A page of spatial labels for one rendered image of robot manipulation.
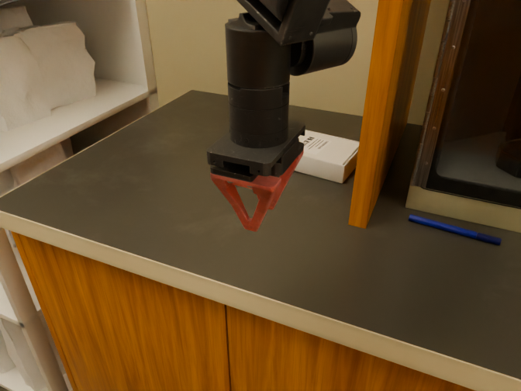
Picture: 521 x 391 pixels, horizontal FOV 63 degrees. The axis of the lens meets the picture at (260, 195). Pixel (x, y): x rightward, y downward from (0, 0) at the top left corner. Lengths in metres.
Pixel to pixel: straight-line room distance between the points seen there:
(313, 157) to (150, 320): 0.43
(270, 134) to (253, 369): 0.48
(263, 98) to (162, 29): 1.04
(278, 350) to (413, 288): 0.23
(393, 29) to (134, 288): 0.58
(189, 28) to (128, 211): 0.71
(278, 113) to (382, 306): 0.32
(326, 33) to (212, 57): 0.93
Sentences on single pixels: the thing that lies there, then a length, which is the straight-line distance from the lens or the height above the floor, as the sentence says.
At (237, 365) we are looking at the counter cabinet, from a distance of 0.79.
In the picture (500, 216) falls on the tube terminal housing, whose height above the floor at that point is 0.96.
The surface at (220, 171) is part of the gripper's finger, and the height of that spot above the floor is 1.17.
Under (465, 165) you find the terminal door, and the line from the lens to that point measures 0.74.
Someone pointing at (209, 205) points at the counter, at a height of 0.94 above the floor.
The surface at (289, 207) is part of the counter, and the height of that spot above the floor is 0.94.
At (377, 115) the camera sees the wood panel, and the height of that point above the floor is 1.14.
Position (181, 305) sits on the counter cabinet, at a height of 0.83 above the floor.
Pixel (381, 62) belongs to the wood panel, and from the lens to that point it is 0.61.
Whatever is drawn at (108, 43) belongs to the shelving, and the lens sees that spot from 1.53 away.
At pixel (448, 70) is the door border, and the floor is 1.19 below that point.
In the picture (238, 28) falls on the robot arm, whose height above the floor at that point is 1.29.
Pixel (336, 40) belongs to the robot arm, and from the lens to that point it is 0.42.
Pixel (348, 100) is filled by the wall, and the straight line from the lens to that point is 1.20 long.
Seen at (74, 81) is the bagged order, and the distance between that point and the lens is 1.38.
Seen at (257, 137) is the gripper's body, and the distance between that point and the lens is 0.39.
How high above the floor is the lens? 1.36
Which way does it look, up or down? 32 degrees down
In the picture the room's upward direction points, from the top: straight up
